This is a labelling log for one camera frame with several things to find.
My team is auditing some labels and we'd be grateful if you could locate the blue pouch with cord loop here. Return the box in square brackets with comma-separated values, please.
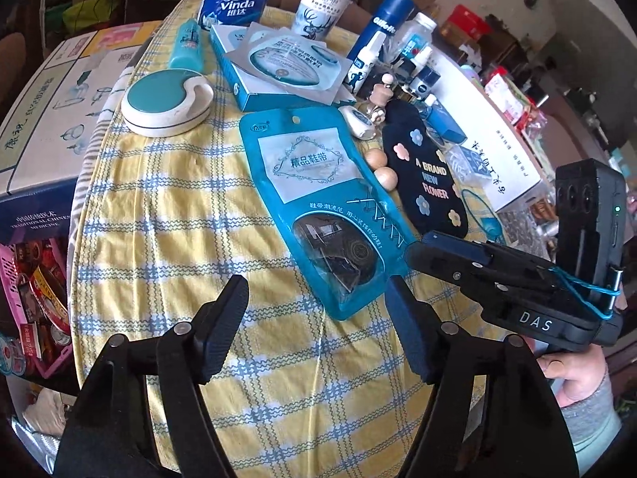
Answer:
[461, 188, 506, 245]

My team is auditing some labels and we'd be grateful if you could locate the teal shoelace package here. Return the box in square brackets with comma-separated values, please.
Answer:
[238, 106, 416, 321]

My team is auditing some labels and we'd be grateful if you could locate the grey sleeve forearm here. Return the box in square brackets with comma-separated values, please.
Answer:
[561, 374, 622, 476]

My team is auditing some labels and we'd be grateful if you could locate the right hand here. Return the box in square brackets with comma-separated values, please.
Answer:
[537, 344, 607, 408]

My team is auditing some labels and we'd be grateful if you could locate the yellow checked tablecloth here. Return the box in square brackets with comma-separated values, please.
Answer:
[67, 0, 504, 478]

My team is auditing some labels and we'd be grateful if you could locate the white cardboard storage box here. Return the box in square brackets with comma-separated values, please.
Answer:
[430, 49, 551, 212]

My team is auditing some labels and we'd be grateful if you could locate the navy flower hot water bottle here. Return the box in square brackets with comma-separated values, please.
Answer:
[382, 99, 469, 239]

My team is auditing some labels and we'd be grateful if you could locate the wooden ball lower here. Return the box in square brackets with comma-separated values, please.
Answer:
[373, 166, 399, 192]

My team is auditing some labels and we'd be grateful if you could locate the wooden ball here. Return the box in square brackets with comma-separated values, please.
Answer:
[364, 148, 388, 172]
[373, 166, 399, 192]

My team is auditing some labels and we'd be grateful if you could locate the floss picks clear box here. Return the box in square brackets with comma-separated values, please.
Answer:
[445, 145, 491, 187]

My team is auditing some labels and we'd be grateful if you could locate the wooden ball upper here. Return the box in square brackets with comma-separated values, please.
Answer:
[364, 148, 388, 172]

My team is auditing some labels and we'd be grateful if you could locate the pink snack basket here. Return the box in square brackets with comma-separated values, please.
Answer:
[1, 237, 72, 379]

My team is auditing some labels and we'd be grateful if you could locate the round white floss container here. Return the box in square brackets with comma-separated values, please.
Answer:
[338, 106, 377, 140]

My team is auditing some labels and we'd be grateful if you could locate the blue Pepsi box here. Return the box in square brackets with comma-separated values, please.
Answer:
[424, 94, 467, 145]

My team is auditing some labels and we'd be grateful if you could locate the teal white round device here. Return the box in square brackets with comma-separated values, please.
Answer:
[120, 68, 215, 138]

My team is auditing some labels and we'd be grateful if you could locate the teal flat box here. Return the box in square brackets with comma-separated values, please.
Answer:
[209, 25, 355, 111]

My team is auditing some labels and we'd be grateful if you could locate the perfume bottle wooden cap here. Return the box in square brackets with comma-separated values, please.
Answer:
[358, 73, 394, 125]

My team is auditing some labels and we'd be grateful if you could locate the Nivea roll-on bottle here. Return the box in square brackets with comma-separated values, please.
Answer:
[409, 66, 440, 99]

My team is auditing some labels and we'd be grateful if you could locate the large printed cardboard box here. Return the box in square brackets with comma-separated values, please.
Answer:
[1, 22, 159, 245]

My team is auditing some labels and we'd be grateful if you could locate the teal tube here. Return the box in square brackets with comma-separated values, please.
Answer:
[168, 18, 204, 73]

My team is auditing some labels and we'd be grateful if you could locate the face mask sachet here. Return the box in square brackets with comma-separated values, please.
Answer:
[227, 24, 352, 105]

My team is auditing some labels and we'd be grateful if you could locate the white spray bottle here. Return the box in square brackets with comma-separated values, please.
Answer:
[344, 30, 387, 95]

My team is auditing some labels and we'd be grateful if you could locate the clear plastic water bottle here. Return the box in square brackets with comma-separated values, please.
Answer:
[389, 12, 437, 64]

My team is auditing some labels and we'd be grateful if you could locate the blue Gillette shaving can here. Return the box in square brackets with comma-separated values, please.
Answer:
[348, 0, 416, 61]

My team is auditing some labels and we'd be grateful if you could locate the paper coffee cup with lid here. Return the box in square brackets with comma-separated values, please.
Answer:
[291, 0, 354, 41]

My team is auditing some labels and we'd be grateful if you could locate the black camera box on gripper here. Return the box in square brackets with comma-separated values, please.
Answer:
[555, 159, 626, 286]

